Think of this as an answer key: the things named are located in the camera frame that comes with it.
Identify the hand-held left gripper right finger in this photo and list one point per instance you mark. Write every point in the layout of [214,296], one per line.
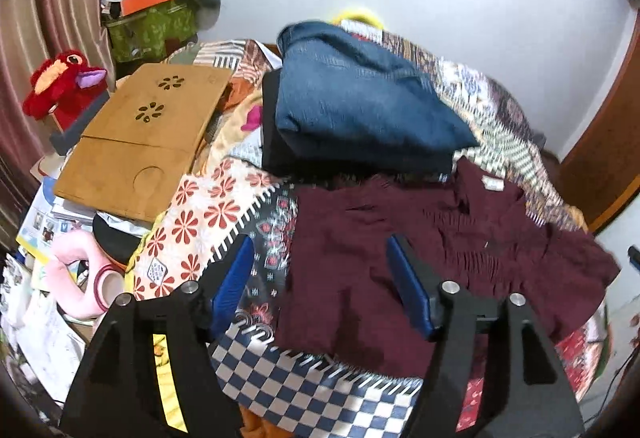
[410,290]

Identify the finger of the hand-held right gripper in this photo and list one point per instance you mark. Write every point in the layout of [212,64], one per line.
[634,256]

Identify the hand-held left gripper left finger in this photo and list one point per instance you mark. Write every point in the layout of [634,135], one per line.
[235,283]

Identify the maroon button shirt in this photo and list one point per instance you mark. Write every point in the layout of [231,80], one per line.
[360,278]

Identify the patchwork bedspread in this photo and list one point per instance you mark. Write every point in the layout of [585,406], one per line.
[200,218]

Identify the brown wooden door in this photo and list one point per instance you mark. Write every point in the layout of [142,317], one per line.
[600,147]

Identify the wooden lap desk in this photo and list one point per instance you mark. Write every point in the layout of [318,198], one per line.
[140,142]

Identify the pile of papers and books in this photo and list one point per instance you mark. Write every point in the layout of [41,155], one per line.
[35,268]

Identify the folded blue jeans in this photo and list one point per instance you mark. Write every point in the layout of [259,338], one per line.
[360,92]

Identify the grey storage box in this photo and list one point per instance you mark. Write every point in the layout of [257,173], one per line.
[75,130]

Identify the red plush toy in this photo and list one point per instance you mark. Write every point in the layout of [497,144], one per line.
[60,80]

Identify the yellow plastic rim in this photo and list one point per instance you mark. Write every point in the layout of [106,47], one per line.
[357,13]

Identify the orange box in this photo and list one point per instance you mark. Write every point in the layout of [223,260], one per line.
[147,0]

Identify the striped brown curtain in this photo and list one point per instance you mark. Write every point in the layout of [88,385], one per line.
[55,17]

